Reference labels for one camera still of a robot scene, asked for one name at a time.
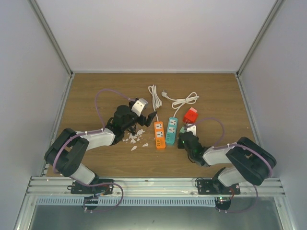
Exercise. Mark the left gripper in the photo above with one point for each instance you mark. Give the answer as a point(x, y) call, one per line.
point(143, 122)

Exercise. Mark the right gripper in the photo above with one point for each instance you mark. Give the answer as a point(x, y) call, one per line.
point(180, 145)

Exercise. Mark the orange power strip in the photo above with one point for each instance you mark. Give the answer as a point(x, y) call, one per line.
point(159, 135)

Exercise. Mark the teal power strip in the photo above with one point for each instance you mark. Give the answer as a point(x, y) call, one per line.
point(171, 131)

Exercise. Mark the red cube socket adapter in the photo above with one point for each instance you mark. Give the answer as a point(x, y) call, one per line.
point(190, 116)

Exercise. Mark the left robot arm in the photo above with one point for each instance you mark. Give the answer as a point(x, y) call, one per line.
point(67, 152)

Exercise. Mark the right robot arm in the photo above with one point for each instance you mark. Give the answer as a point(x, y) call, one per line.
point(250, 162)

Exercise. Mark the white plastic shards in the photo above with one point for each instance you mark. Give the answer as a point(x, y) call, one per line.
point(136, 140)

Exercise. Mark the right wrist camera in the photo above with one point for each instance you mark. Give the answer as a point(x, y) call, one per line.
point(192, 129)

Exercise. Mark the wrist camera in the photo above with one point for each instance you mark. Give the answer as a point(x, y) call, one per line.
point(192, 129)
point(138, 105)

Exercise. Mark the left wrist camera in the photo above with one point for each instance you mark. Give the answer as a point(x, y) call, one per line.
point(138, 105)

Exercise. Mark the black charger with cable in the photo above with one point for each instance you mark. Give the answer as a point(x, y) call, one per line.
point(132, 130)

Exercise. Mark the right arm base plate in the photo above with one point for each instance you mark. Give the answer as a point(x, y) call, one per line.
point(206, 187)

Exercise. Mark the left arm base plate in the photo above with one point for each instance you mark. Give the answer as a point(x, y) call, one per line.
point(107, 189)

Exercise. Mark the aluminium rail frame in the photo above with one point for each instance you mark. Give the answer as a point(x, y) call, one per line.
point(145, 191)

